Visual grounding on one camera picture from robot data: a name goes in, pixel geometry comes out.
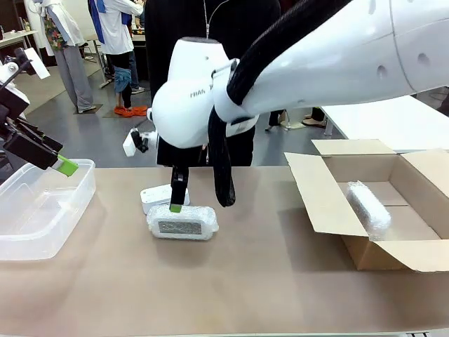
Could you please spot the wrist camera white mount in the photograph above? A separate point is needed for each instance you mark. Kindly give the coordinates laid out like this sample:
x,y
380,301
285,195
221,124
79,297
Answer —
x,y
31,63
135,142

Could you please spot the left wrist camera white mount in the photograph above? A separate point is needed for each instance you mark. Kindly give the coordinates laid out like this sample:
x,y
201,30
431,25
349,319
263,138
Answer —
x,y
31,63

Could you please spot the person torso black hoodie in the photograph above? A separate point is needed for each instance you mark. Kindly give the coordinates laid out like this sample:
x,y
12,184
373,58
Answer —
x,y
161,45

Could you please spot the unwrapped white clock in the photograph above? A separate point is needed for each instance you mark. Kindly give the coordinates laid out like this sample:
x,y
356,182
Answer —
x,y
158,196

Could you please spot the orange shoes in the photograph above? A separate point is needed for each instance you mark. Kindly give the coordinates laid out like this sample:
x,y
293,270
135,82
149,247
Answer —
x,y
129,111

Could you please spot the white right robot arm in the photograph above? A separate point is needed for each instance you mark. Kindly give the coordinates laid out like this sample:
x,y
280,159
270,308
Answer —
x,y
315,63

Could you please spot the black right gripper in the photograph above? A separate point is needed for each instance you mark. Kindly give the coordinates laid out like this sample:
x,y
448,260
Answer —
x,y
172,156

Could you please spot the clear plastic bin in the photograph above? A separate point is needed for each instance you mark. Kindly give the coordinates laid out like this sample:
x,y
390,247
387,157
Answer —
x,y
42,210

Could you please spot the brown cardboard box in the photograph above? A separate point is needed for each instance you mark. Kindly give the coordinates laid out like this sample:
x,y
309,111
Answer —
x,y
326,196

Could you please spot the hanging blue denim garment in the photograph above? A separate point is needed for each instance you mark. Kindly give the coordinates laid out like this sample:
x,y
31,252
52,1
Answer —
x,y
122,82

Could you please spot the light wooden background desk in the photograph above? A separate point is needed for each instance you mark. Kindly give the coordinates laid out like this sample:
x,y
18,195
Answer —
x,y
14,36

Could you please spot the bubble-wrapped clock showing display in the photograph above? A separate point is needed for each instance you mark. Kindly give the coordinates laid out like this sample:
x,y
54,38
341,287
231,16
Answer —
x,y
182,226

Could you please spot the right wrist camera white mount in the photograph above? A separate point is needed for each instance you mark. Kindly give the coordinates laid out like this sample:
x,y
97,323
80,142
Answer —
x,y
135,142

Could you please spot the person in white coat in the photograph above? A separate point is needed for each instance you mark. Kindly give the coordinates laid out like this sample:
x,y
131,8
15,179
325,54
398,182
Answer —
x,y
115,28

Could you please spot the bubble-wrapped white clock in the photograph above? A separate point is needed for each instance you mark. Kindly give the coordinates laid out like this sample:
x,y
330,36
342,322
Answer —
x,y
368,209

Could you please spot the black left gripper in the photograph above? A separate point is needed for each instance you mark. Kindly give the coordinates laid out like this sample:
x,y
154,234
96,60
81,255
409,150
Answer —
x,y
7,126

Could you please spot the mannequin white coat grey trousers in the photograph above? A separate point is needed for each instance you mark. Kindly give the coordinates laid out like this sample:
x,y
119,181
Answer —
x,y
70,52

